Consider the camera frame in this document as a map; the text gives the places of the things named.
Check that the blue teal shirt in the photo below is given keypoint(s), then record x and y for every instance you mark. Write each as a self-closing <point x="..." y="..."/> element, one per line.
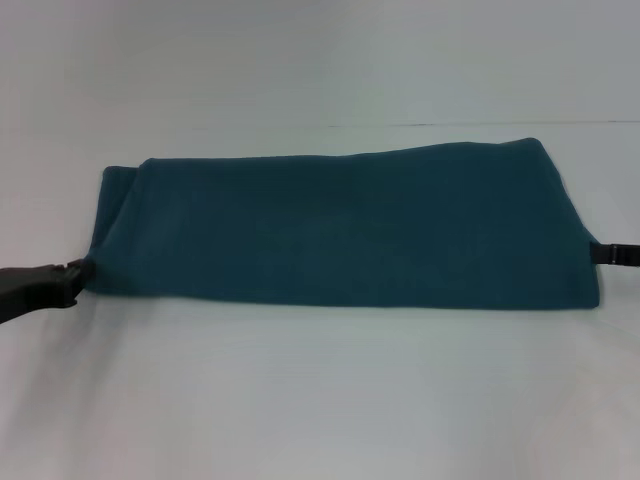
<point x="350" y="225"/>

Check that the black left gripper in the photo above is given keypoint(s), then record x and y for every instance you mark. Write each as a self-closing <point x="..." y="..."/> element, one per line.
<point x="35" y="290"/>

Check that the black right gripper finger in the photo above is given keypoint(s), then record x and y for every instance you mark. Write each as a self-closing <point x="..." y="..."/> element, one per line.
<point x="617" y="254"/>

